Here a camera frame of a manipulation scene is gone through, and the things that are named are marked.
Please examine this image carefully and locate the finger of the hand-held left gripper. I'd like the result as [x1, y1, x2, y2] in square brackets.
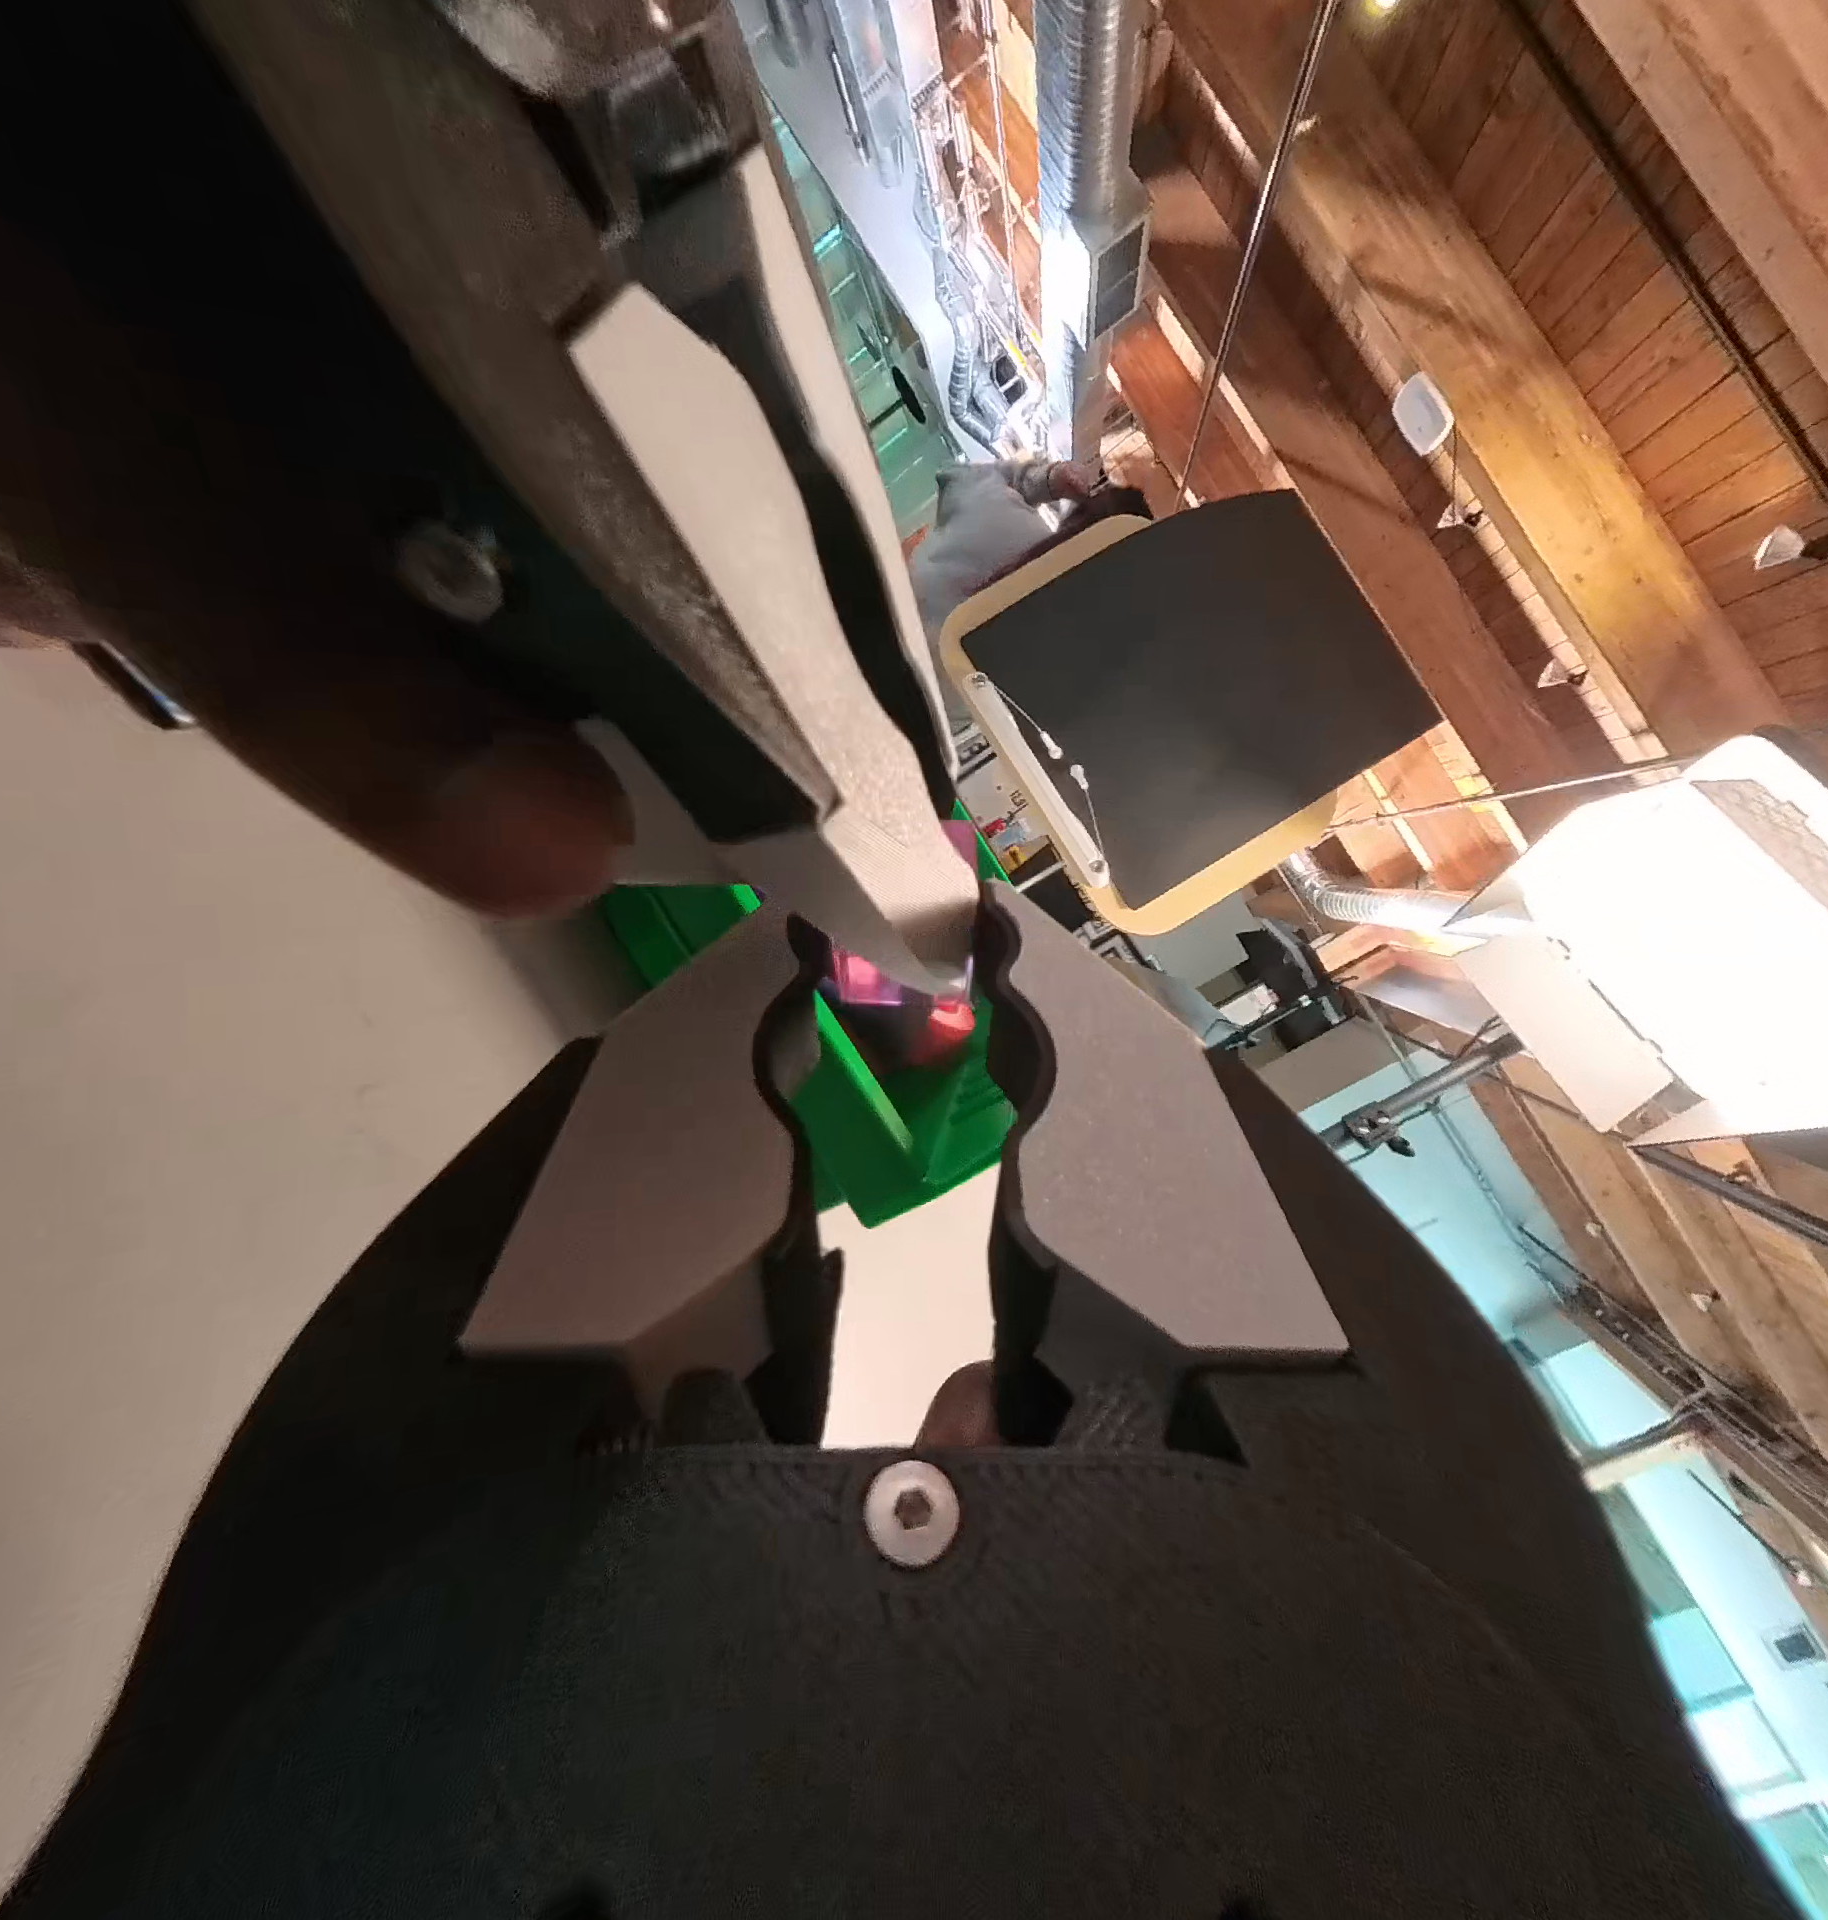
[565, 154, 994, 999]
[575, 717, 915, 964]

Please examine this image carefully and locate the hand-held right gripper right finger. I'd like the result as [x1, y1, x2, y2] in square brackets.
[981, 886, 1356, 1421]

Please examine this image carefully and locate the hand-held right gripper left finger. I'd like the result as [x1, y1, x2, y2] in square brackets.
[454, 910, 833, 1438]

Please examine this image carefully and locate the purple transparent cube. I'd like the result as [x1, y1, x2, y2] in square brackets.
[832, 943, 981, 1052]

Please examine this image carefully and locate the green plastic bin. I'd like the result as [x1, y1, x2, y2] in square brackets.
[599, 877, 1023, 1226]

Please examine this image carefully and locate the person's left hand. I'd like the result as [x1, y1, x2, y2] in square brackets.
[0, 0, 644, 918]

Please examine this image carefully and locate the black panel with pale rim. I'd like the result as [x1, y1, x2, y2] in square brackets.
[940, 491, 1448, 939]

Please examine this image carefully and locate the white light panel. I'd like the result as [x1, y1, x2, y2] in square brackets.
[1453, 736, 1828, 1186]

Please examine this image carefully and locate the large silver air duct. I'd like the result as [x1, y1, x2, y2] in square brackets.
[1036, 0, 1156, 346]

